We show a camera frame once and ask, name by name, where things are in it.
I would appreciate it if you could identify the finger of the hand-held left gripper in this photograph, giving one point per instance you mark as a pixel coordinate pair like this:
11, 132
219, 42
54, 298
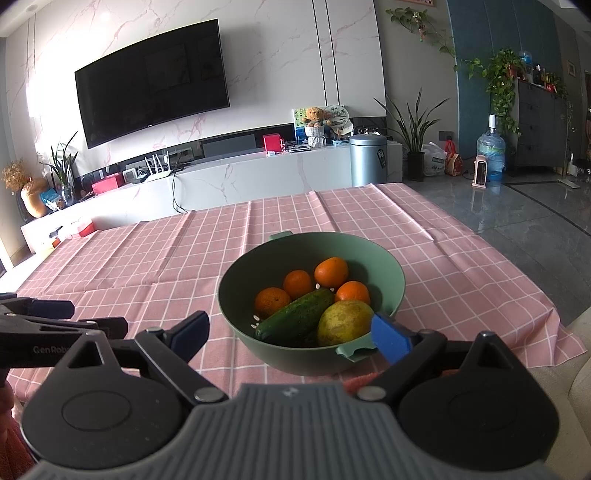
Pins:
108, 326
46, 308

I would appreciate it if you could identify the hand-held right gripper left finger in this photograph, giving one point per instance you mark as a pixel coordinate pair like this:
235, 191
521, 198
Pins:
191, 332

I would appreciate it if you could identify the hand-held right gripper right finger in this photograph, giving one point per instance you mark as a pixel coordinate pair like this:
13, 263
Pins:
390, 339

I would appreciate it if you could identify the orange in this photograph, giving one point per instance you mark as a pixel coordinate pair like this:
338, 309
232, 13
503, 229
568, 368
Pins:
353, 293
272, 302
298, 282
331, 271

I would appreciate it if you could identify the green colander bowl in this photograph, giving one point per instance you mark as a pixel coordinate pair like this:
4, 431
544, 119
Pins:
369, 272

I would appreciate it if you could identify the person's left forearm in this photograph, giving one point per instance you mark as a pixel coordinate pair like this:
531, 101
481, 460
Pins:
9, 415

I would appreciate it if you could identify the yellow-green pear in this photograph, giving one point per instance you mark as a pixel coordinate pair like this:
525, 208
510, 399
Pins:
344, 323

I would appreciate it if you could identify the pink checked tablecloth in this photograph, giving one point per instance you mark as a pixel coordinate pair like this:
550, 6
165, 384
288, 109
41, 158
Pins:
138, 258

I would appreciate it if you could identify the green cucumber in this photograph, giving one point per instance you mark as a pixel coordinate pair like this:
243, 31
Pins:
291, 318

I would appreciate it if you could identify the orange round vase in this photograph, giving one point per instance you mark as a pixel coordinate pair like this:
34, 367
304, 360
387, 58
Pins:
34, 198

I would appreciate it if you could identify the green orchid plant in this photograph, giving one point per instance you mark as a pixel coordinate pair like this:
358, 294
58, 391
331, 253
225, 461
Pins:
62, 170

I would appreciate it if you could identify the small white device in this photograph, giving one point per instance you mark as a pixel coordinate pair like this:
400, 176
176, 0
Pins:
129, 175

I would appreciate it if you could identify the white router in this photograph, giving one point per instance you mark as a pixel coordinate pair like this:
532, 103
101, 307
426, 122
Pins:
158, 174

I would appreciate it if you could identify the white marble tv cabinet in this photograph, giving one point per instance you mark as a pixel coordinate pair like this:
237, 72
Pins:
258, 175

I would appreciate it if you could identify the potted plant with long leaves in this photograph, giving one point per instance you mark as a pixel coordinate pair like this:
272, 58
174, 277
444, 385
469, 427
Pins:
415, 166

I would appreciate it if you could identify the silver trash bin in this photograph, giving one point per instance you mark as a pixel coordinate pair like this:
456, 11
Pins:
368, 161

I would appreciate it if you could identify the white plastic bag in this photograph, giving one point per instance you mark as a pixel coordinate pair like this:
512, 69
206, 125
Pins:
434, 161

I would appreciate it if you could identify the beige sofa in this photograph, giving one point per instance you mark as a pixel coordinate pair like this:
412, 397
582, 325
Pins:
568, 392

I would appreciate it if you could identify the red bag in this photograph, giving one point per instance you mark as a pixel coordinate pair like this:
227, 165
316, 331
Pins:
454, 161

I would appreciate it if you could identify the pink space heater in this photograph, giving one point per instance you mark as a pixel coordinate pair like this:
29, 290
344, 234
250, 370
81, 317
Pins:
480, 171

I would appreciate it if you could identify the small red box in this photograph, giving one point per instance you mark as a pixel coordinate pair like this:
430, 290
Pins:
272, 143

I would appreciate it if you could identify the blue water bottle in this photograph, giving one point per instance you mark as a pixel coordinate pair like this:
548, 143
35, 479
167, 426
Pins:
491, 152

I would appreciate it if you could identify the round paper fan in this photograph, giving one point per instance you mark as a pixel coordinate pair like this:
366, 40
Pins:
336, 115

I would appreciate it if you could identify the brown teddy bear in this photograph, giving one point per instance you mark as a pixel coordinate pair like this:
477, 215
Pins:
315, 116

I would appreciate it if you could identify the black television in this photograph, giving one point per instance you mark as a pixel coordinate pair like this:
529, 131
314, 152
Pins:
152, 83

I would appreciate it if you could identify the dark grey cabinet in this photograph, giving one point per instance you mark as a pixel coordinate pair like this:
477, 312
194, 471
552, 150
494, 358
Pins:
540, 129

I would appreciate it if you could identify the trailing green plant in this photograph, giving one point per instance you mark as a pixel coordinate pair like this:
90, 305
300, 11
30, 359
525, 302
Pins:
501, 83

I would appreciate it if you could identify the hanging wall plant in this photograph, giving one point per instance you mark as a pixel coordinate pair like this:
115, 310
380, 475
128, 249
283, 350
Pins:
418, 23

